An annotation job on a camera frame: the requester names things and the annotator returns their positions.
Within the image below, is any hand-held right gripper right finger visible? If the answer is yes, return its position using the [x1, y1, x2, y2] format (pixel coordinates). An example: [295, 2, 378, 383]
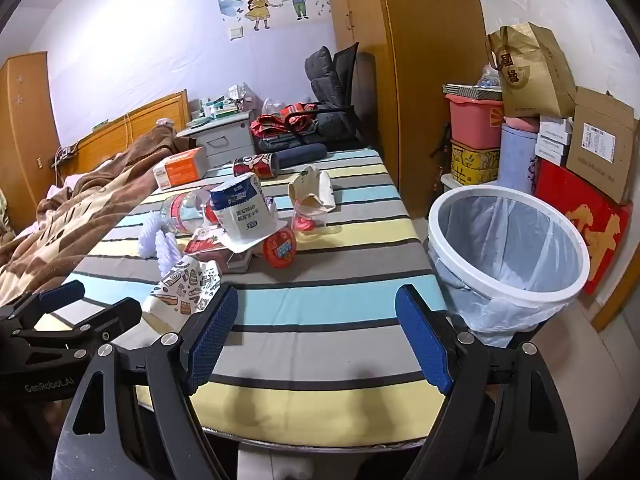
[395, 284, 587, 480]

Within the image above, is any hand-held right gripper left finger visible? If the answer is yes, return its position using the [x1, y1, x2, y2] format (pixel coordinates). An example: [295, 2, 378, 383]
[52, 284, 240, 480]

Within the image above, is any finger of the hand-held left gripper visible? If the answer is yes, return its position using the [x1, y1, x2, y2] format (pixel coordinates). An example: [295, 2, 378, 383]
[0, 280, 86, 333]
[20, 298, 143, 358]

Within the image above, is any patterned paper cup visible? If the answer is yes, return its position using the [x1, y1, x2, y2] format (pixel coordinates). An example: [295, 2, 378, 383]
[141, 255, 223, 331]

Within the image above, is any white plastic packet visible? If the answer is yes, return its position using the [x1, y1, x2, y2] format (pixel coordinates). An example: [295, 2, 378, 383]
[137, 211, 182, 271]

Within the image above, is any strawberry milk carton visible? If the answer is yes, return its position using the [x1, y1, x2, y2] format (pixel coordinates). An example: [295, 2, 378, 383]
[184, 227, 253, 273]

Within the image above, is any red round lid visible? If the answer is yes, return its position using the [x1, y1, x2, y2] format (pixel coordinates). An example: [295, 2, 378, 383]
[262, 227, 298, 267]

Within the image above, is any clear plastic bottle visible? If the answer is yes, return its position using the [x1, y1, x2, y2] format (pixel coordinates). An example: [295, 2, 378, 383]
[160, 186, 221, 235]

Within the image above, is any white milk carton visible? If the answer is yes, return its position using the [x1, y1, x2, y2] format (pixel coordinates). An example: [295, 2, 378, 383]
[209, 172, 289, 253]

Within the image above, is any white trash can with liner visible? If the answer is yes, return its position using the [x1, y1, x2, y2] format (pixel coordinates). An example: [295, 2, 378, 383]
[427, 185, 591, 348]

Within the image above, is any red white wrapper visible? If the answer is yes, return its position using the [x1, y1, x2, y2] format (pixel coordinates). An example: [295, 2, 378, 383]
[291, 207, 328, 235]

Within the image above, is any white tissue packet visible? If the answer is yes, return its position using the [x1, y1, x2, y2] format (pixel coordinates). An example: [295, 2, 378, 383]
[287, 165, 337, 216]

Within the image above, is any red cartoon can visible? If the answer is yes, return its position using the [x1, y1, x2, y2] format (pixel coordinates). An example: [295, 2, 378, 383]
[232, 152, 279, 181]

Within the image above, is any brown blanket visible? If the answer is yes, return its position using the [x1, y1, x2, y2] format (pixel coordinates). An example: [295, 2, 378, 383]
[0, 125, 201, 311]

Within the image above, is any orange white box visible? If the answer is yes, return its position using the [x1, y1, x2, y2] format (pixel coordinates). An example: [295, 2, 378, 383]
[152, 146, 208, 191]

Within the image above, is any wooden closet with star marks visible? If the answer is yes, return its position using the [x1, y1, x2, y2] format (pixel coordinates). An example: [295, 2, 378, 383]
[0, 52, 61, 233]

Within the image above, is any yellow tin box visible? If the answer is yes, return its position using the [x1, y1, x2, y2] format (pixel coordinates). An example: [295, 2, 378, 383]
[450, 140, 502, 186]

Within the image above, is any black leaning tool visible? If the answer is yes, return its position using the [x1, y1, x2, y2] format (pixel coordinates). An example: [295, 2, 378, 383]
[432, 120, 452, 181]

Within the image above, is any grey bedside cabinet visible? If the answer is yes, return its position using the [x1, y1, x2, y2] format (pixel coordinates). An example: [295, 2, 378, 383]
[176, 111, 257, 170]

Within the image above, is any wooden headboard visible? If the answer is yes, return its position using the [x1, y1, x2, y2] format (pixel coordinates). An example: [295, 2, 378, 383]
[50, 89, 190, 171]

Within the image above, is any red gift box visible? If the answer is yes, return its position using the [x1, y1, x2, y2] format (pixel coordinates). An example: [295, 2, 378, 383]
[532, 160, 633, 297]

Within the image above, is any dark blue glasses case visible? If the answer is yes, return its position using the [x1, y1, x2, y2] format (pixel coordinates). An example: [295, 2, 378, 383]
[272, 143, 328, 169]

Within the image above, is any lavender cylinder container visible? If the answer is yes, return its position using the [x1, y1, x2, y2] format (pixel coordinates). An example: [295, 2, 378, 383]
[497, 122, 541, 196]

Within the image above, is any pink storage bin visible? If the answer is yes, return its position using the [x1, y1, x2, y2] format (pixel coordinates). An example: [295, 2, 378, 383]
[445, 92, 506, 150]

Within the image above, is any red patterned bag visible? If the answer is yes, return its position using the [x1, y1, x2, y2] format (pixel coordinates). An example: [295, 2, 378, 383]
[250, 101, 328, 140]

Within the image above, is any pile of medicine boxes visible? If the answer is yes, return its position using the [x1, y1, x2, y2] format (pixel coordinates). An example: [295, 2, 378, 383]
[187, 84, 251, 128]

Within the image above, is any white plastic bag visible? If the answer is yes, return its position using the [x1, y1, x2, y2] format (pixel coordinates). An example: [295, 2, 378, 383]
[261, 97, 288, 120]

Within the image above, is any patterned flat box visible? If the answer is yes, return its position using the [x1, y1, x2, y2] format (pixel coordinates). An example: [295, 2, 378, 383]
[442, 82, 503, 102]

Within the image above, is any tall wooden wardrobe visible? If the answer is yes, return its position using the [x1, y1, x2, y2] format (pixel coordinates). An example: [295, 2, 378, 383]
[320, 0, 496, 218]

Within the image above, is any cardboard box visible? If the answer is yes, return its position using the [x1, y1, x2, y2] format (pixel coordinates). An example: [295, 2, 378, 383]
[566, 86, 640, 205]

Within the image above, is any black office chair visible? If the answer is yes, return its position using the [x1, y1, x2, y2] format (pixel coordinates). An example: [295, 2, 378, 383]
[320, 42, 376, 143]

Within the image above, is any clear bag of items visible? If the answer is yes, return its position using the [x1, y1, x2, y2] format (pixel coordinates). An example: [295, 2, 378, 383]
[475, 62, 501, 88]

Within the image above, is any grey padded cushion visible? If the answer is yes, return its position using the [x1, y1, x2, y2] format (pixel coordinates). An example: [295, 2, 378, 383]
[305, 46, 363, 141]

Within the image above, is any brown paper bag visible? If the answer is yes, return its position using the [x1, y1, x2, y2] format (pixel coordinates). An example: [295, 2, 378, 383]
[487, 22, 578, 118]

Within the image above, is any wooden door frame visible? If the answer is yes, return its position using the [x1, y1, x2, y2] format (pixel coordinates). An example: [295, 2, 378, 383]
[590, 240, 640, 331]

